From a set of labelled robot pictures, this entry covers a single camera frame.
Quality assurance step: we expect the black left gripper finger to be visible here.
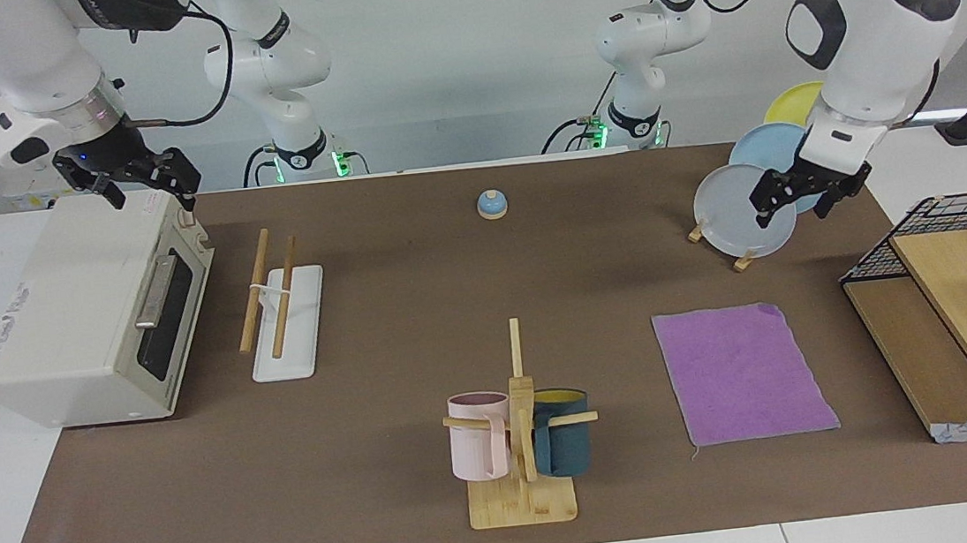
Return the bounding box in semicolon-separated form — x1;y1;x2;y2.
750;170;804;229
814;182;865;220

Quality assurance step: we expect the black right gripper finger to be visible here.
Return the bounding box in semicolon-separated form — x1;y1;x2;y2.
131;147;205;217
54;151;128;215

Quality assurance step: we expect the purple and grey towel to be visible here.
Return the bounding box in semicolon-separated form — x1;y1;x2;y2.
651;296;842;452

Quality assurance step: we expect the wooden plate rack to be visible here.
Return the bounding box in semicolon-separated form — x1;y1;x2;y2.
687;219;759;277

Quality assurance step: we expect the white wooden-bar towel rack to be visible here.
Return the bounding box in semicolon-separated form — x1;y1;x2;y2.
229;222;334;385

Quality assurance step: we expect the grey plate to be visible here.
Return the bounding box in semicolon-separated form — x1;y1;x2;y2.
690;158;802;264

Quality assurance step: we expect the light blue plate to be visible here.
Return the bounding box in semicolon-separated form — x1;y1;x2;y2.
725;117;838;222

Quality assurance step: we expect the yellow plate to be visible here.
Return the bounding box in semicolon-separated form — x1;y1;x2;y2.
761;80;829;128

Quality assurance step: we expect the white socket box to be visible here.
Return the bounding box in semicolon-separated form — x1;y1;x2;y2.
0;175;61;214

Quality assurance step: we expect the cream toaster oven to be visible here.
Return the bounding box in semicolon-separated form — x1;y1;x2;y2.
0;183;230;435

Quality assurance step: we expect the wooden shelf box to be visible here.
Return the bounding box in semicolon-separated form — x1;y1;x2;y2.
837;228;967;449

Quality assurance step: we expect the brown table mat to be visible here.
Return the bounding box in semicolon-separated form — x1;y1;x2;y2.
0;118;967;543

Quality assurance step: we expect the blue call bell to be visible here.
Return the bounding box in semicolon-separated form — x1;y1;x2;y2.
476;189;510;221

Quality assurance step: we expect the dark teal mug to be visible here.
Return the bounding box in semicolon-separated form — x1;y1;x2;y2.
528;386;596;480

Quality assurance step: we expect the pink mug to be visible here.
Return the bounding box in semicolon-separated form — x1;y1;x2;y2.
446;389;517;485

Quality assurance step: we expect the wooden mug tree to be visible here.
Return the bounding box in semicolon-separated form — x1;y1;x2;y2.
433;311;608;533

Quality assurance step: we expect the black right base cable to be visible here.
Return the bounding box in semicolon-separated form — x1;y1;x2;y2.
239;143;281;189

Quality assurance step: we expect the black base cable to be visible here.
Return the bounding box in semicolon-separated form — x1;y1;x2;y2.
239;143;281;189
534;72;625;155

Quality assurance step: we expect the black wire basket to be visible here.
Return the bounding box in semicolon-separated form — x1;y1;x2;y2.
832;192;967;298

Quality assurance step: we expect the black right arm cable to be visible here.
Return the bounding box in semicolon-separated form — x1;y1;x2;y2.
112;0;242;134

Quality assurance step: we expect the black left base cable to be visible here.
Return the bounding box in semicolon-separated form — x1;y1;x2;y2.
534;72;625;155

